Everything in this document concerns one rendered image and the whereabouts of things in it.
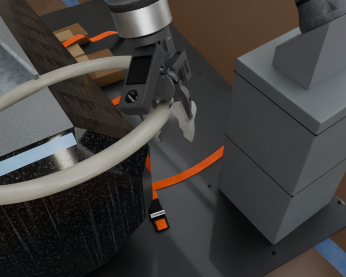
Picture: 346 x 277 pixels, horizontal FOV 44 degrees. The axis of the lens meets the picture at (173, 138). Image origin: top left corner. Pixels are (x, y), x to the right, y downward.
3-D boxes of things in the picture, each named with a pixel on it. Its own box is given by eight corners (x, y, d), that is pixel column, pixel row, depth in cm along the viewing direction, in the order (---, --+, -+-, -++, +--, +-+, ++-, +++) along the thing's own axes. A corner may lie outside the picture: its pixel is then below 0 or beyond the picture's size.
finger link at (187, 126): (211, 123, 80) (190, 81, 76) (202, 142, 76) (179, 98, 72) (197, 127, 82) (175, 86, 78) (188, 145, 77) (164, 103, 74)
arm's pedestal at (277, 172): (273, 142, 240) (310, 9, 175) (344, 204, 214) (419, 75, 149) (203, 187, 221) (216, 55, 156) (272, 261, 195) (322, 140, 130)
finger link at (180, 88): (200, 113, 74) (177, 69, 70) (197, 118, 73) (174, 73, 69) (177, 119, 77) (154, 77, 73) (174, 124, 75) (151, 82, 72)
